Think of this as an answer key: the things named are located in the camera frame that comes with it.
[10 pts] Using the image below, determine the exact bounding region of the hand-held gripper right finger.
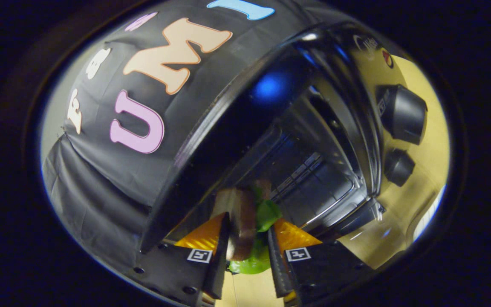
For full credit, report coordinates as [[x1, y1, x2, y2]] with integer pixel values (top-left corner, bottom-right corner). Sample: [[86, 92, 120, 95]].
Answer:
[[268, 218, 374, 303]]

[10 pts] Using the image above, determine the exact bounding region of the black backdrop cloth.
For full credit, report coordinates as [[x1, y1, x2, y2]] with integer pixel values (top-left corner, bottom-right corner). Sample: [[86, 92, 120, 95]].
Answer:
[[41, 0, 327, 273]]

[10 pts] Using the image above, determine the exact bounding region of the black toaster oven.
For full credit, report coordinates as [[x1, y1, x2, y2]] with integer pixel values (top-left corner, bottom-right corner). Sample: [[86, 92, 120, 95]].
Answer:
[[141, 21, 429, 252]]

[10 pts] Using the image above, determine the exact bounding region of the white bread lettuce sandwich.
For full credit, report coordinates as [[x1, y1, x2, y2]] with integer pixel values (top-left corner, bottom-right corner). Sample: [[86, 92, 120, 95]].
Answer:
[[211, 181, 283, 275]]

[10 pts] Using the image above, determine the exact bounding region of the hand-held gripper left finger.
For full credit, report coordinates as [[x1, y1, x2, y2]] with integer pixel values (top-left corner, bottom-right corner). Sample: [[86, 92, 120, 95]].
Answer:
[[128, 212, 231, 305]]

